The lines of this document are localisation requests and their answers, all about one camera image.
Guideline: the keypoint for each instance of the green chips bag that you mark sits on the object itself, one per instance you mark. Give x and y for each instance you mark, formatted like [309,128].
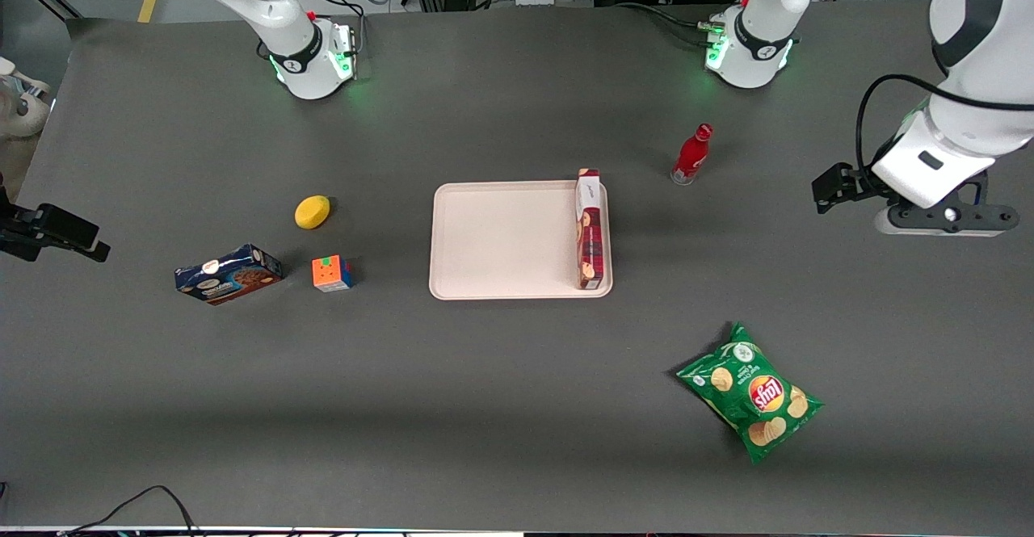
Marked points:
[747,392]

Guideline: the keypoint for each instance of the blue cookie box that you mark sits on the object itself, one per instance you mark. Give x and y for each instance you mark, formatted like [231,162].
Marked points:
[230,277]

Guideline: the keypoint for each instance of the red drink bottle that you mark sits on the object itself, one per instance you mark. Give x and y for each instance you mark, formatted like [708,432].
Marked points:
[691,157]

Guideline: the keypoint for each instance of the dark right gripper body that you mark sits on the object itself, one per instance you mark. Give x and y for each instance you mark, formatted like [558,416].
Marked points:
[24,228]

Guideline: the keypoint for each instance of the yellow lemon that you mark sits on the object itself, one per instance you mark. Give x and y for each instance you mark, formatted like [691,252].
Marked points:
[311,212]

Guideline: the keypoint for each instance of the pale pink plastic tray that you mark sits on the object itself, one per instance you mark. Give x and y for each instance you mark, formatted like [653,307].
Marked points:
[501,238]

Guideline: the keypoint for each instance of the beige rounded object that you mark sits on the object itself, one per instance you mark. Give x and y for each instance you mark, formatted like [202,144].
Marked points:
[20,109]

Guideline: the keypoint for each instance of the red cookie box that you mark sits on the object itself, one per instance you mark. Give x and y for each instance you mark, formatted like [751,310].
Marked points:
[590,234]

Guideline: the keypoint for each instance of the colourful puzzle cube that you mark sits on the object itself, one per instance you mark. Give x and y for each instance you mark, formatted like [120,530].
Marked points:
[329,274]

